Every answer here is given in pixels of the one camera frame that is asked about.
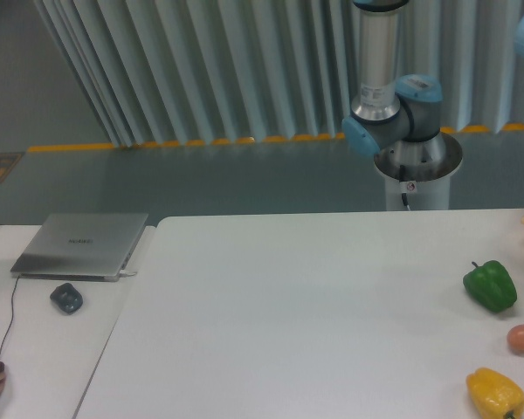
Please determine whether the black mouse cable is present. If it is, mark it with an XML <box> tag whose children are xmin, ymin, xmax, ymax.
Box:
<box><xmin>0</xmin><ymin>224</ymin><xmax>22</xmax><ymax>363</ymax></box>

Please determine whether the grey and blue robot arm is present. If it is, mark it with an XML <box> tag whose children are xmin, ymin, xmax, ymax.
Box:
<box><xmin>342</xmin><ymin>1</ymin><xmax>524</xmax><ymax>155</ymax></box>

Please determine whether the yellow bell pepper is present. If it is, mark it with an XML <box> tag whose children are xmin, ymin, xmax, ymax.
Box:
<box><xmin>465</xmin><ymin>367</ymin><xmax>524</xmax><ymax>419</ymax></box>

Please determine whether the white corrugated partition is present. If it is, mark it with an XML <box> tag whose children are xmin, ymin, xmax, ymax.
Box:
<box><xmin>37</xmin><ymin>1</ymin><xmax>524</xmax><ymax>147</ymax></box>

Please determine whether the black pedestal cable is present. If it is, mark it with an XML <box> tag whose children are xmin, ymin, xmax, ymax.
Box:
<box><xmin>398</xmin><ymin>164</ymin><xmax>412</xmax><ymax>212</ymax></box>

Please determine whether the white laptop plug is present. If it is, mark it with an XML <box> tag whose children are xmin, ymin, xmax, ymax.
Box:
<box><xmin>119</xmin><ymin>270</ymin><xmax>137</xmax><ymax>278</ymax></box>

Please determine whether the green bell pepper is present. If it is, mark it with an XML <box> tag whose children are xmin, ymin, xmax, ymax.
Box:
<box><xmin>463</xmin><ymin>260</ymin><xmax>518</xmax><ymax>313</ymax></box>

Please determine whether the silver laptop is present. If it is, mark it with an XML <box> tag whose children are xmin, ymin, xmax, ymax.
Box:
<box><xmin>10</xmin><ymin>213</ymin><xmax>148</xmax><ymax>282</ymax></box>

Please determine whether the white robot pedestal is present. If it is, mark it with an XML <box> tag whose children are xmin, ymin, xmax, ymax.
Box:
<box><xmin>374</xmin><ymin>132</ymin><xmax>463</xmax><ymax>211</ymax></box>

